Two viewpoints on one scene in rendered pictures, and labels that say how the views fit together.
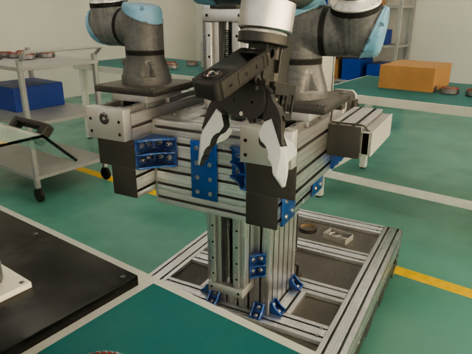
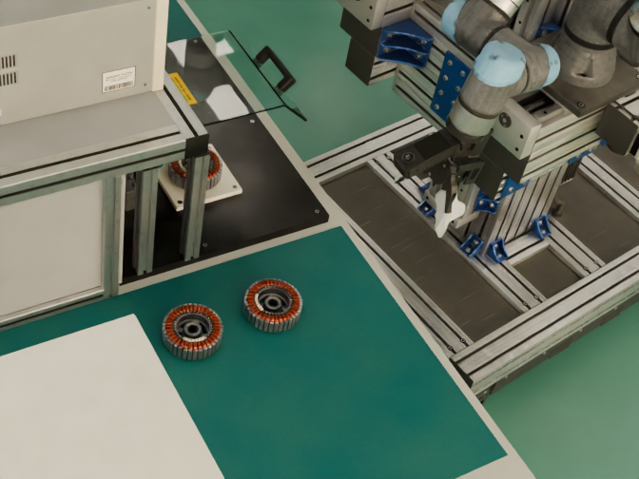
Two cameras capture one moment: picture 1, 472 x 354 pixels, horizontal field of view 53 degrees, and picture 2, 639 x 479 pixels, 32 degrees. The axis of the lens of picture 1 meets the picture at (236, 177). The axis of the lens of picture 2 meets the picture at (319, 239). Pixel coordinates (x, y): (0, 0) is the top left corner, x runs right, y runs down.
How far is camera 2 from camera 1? 144 cm
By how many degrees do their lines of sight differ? 29
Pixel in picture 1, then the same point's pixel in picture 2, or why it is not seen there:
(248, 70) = (436, 159)
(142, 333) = (316, 273)
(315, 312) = (544, 275)
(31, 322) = (238, 231)
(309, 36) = (600, 25)
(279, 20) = (474, 130)
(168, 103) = not seen: outside the picture
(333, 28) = (626, 32)
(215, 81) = (406, 167)
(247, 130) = not seen: hidden behind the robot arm
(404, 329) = not seen: outside the picture
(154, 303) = (334, 248)
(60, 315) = (260, 233)
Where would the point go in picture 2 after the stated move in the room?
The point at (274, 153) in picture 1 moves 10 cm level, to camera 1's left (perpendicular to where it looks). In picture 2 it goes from (439, 215) to (387, 193)
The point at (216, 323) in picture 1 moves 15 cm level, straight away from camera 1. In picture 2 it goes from (375, 288) to (397, 239)
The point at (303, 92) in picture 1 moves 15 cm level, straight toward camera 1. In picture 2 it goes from (574, 76) to (547, 111)
